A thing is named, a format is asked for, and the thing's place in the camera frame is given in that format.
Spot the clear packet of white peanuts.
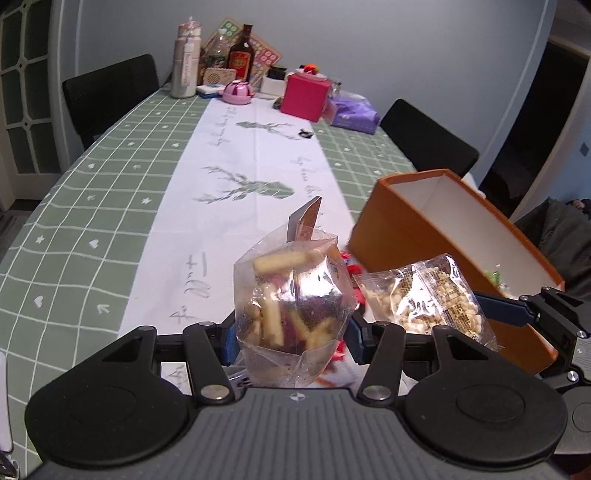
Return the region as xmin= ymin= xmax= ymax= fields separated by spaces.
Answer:
xmin=358 ymin=253 xmax=500 ymax=352

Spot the clear bag of mixed snacks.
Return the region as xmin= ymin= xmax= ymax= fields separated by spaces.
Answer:
xmin=233 ymin=196 xmax=358 ymax=388

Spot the green checked tablecloth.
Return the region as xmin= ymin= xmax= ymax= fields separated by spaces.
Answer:
xmin=0 ymin=85 xmax=416 ymax=416

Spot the colourful dotted board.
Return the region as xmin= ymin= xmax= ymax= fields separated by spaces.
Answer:
xmin=203 ymin=17 xmax=282 ymax=77

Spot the white deer print table runner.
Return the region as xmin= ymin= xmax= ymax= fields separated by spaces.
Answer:
xmin=117 ymin=95 xmax=370 ymax=388

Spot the purple tissue pack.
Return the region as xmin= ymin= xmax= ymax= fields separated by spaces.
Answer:
xmin=330 ymin=92 xmax=382 ymax=134

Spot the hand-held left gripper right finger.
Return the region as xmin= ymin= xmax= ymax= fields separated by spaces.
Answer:
xmin=346 ymin=314 xmax=497 ymax=403

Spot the pink box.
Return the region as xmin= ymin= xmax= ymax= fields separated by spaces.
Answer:
xmin=280 ymin=73 xmax=332 ymax=123

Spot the orange cardboard box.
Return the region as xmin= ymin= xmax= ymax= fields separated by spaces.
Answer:
xmin=346 ymin=169 xmax=566 ymax=376

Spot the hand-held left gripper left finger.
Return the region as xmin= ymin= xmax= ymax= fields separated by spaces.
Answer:
xmin=92 ymin=314 xmax=241 ymax=402

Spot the white drink bottle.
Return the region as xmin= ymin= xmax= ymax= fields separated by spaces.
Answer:
xmin=170 ymin=17 xmax=204 ymax=99

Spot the brown liquor bottle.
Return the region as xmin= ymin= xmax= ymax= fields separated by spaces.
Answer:
xmin=227 ymin=24 xmax=256 ymax=84

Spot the small wooden radio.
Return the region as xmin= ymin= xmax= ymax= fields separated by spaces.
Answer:
xmin=203 ymin=67 xmax=236 ymax=86

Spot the green snack packet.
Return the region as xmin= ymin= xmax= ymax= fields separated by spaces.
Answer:
xmin=485 ymin=270 xmax=511 ymax=296

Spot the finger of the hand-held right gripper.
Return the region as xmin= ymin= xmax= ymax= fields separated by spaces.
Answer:
xmin=538 ymin=318 xmax=583 ymax=388
xmin=475 ymin=286 xmax=585 ymax=328

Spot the glass panel door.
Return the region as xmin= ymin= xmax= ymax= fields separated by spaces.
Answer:
xmin=0 ymin=0 xmax=65 ymax=199

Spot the black chair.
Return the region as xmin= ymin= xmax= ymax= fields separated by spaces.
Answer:
xmin=379 ymin=98 xmax=480 ymax=178
xmin=62 ymin=54 xmax=160 ymax=151

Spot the red snack packet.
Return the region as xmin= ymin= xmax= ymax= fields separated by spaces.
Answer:
xmin=341 ymin=251 xmax=368 ymax=308

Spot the pink hat-shaped container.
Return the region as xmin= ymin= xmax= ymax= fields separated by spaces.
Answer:
xmin=223 ymin=79 xmax=256 ymax=104

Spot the clear plastic bottle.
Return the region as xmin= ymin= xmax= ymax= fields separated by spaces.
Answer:
xmin=208 ymin=28 xmax=232 ymax=70

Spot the dark jacket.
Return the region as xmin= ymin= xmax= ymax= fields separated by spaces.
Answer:
xmin=515 ymin=198 xmax=591 ymax=296

